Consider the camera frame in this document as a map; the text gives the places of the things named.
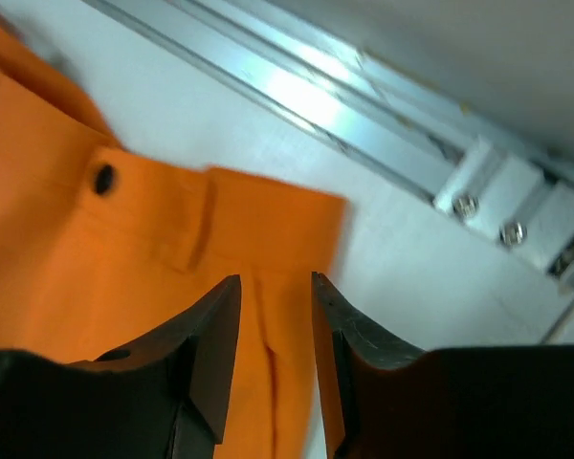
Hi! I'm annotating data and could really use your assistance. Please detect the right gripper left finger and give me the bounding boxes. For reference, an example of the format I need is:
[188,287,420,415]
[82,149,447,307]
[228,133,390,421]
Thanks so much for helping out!
[0,275,241,458]

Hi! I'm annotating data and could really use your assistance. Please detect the aluminium rail with bracket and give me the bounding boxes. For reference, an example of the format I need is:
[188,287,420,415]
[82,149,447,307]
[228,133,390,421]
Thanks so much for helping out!
[94,1,574,347]

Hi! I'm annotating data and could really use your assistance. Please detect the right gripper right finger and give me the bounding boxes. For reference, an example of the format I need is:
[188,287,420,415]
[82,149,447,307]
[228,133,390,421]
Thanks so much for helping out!
[311,273,574,458]

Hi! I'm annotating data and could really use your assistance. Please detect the orange trousers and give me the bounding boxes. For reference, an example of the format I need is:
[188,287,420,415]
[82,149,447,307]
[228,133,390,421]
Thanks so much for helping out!
[0,24,346,458]

